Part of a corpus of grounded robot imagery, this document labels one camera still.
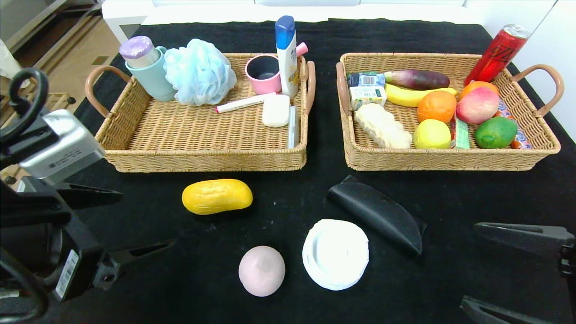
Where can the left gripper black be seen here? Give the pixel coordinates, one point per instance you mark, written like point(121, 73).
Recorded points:
point(71, 269)

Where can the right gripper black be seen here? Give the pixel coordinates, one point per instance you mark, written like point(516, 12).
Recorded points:
point(568, 252)

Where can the yellow oval bread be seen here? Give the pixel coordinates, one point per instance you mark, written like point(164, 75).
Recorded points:
point(217, 196)

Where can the yellow green lemon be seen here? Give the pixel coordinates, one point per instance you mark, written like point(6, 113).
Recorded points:
point(432, 134)

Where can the striped bread roll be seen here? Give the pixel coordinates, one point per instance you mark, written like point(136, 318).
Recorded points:
point(382, 126)

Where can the orange blue snack packet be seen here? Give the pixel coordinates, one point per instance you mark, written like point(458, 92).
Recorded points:
point(521, 139)

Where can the wooden rolling rack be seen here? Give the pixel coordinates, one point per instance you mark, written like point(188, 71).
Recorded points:
point(58, 100)

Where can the green lime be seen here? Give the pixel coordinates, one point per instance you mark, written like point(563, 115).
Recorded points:
point(495, 132)

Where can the green snack packet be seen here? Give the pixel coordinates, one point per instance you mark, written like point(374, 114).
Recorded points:
point(460, 136)

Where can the black pouch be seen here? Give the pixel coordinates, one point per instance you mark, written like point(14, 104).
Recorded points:
point(378, 213)

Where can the teal plastic cup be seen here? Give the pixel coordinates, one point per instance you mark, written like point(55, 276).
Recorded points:
point(154, 82)

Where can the pinkish grey ball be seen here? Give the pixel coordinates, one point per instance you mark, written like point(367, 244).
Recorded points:
point(262, 271)

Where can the pink peach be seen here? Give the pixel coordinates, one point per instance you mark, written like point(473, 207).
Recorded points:
point(477, 106)

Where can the light blue bath loofah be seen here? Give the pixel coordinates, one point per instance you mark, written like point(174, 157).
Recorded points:
point(199, 73)

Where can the white round pad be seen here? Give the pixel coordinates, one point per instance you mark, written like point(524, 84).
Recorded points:
point(335, 254)

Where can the white tube with pink cap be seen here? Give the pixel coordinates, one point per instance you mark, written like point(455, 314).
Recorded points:
point(243, 103)

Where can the black table cloth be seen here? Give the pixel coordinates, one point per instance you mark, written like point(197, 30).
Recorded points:
point(288, 189)

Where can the orange fruit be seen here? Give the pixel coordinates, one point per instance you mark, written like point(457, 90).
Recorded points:
point(435, 107)

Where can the white hanging cloth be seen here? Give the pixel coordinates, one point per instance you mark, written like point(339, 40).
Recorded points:
point(6, 63)

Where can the white soap bar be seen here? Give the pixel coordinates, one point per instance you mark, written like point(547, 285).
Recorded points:
point(276, 111)

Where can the pink mug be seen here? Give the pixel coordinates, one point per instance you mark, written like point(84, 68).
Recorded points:
point(258, 87)

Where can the thin white plastic case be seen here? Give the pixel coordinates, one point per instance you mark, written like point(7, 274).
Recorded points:
point(292, 129)

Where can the yellow banana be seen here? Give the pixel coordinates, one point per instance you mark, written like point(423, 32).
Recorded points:
point(402, 97)

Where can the white table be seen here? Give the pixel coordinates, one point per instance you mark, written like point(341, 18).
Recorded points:
point(130, 13)

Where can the purple eggplant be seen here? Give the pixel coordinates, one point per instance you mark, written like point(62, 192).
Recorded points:
point(418, 80)

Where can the red soda can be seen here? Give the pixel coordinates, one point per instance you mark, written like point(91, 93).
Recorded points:
point(495, 55)

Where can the small white green carton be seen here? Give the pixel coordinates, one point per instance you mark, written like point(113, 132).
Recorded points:
point(368, 95)

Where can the white shampoo bottle blue cap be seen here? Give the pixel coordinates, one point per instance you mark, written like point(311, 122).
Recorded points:
point(288, 62)

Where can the small blue carton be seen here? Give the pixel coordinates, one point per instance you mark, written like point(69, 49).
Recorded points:
point(365, 80)

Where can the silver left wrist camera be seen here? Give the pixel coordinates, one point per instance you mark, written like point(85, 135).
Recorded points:
point(58, 144)

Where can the grey shelf frame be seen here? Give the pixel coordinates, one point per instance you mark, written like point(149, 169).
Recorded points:
point(36, 24)

